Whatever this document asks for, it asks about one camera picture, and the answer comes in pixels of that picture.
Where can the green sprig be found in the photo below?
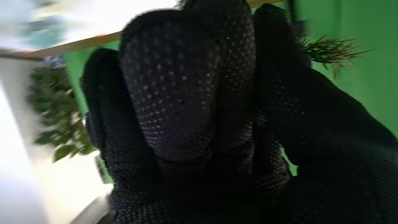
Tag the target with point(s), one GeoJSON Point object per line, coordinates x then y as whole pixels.
{"type": "Point", "coordinates": [329, 51]}

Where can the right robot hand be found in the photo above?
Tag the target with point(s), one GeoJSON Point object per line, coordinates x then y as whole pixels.
{"type": "Point", "coordinates": [196, 133]}

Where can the green leafy plant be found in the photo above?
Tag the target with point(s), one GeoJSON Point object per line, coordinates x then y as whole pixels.
{"type": "Point", "coordinates": [56, 110]}

